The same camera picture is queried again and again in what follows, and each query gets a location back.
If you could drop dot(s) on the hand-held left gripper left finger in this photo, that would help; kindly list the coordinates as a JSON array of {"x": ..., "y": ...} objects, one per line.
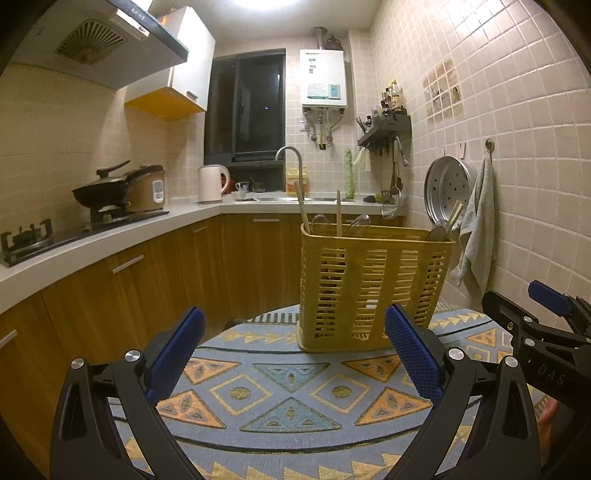
[{"x": 182, "y": 341}]

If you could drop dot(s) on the white wall cabinet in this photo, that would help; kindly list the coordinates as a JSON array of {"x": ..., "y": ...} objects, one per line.
[{"x": 184, "y": 60}]

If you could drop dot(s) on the white hanging bag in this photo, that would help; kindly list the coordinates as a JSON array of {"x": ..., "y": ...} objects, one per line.
[{"x": 362, "y": 159}]

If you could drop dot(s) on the steel sink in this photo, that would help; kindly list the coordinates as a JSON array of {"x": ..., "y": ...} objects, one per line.
[{"x": 323, "y": 199}]

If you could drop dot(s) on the dark bowl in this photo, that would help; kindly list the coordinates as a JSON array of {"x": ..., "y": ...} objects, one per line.
[{"x": 258, "y": 185}]

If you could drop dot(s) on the yellow dish soap bottle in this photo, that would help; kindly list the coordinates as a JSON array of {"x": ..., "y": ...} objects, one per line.
[{"x": 292, "y": 177}]

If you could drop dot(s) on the steel steamer tray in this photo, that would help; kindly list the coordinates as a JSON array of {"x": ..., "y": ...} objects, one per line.
[{"x": 443, "y": 189}]

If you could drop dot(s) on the white bowl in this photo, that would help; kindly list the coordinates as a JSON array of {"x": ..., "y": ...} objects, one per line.
[{"x": 239, "y": 195}]

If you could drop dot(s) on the steel faucet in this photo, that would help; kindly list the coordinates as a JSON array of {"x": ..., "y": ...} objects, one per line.
[{"x": 298, "y": 166}]

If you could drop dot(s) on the hanging ladle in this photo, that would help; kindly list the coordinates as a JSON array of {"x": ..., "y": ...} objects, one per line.
[{"x": 396, "y": 177}]

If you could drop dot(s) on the white water heater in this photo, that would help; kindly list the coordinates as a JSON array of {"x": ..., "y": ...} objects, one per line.
[{"x": 323, "y": 76}]

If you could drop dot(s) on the water heater pipes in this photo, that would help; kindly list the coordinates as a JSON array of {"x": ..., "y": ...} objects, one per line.
[{"x": 323, "y": 127}]

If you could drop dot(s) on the pale electric kettle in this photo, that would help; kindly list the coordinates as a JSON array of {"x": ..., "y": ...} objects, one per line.
[{"x": 210, "y": 184}]

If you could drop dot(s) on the metal spoon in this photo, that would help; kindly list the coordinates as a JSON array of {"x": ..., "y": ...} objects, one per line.
[
  {"x": 319, "y": 223},
  {"x": 438, "y": 229}
]

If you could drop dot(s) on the green hanging scrubber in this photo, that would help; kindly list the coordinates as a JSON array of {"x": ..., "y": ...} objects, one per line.
[{"x": 350, "y": 175}]

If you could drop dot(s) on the metal wall hook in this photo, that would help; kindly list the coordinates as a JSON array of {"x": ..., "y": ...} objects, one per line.
[{"x": 490, "y": 145}]

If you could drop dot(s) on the yellow plastic utensil basket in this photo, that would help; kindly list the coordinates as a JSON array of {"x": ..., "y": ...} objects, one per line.
[{"x": 374, "y": 286}]

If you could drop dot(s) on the row of seasoning bottles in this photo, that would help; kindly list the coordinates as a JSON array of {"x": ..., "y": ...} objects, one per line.
[{"x": 393, "y": 99}]

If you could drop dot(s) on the hanging metal tongs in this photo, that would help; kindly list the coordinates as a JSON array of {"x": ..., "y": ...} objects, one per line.
[{"x": 402, "y": 154}]

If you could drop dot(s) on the exhaust pipe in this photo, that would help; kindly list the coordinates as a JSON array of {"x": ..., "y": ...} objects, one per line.
[{"x": 325, "y": 39}]

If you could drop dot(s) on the dark wall spice rack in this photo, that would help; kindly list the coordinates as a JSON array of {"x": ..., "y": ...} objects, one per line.
[{"x": 385, "y": 129}]

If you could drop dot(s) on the black gas stove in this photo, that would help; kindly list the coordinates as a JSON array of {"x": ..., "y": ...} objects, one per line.
[{"x": 32, "y": 240}]

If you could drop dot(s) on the dark chopstick bundle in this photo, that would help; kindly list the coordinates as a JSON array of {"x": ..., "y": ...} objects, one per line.
[{"x": 359, "y": 123}]

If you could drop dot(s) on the patterned round table mat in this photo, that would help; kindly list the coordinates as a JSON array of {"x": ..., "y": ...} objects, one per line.
[{"x": 286, "y": 401}]

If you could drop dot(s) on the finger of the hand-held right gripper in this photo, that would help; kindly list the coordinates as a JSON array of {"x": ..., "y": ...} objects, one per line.
[
  {"x": 505, "y": 314},
  {"x": 549, "y": 297}
]

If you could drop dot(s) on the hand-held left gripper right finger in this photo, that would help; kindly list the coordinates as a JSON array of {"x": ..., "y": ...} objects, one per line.
[{"x": 411, "y": 346}]

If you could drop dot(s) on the wooden base cabinets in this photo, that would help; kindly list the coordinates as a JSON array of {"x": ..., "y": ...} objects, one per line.
[{"x": 138, "y": 295}]

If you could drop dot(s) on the pink wall hook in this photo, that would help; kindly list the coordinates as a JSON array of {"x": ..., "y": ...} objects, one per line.
[{"x": 461, "y": 150}]

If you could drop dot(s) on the range hood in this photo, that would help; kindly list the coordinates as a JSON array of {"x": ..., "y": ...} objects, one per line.
[{"x": 106, "y": 50}]

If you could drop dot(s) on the pale green towel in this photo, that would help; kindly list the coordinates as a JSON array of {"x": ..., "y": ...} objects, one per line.
[{"x": 480, "y": 230}]

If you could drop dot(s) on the brown rice cooker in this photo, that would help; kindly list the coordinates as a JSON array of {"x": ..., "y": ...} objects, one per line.
[{"x": 150, "y": 189}]

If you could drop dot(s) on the black lidded frying pan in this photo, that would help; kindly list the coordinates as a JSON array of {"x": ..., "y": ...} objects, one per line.
[{"x": 99, "y": 194}]

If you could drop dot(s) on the pale chopstick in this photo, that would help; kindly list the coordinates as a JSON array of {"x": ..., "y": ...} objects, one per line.
[
  {"x": 455, "y": 212},
  {"x": 301, "y": 205},
  {"x": 338, "y": 212},
  {"x": 459, "y": 214}
]

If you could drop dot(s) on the person's right hand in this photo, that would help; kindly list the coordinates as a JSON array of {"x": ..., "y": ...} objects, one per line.
[{"x": 549, "y": 417}]

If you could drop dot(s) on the dark window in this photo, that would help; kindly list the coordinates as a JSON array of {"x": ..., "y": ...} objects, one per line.
[{"x": 244, "y": 106}]

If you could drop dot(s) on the patterned cup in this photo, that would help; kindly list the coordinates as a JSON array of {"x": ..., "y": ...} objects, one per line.
[{"x": 242, "y": 186}]

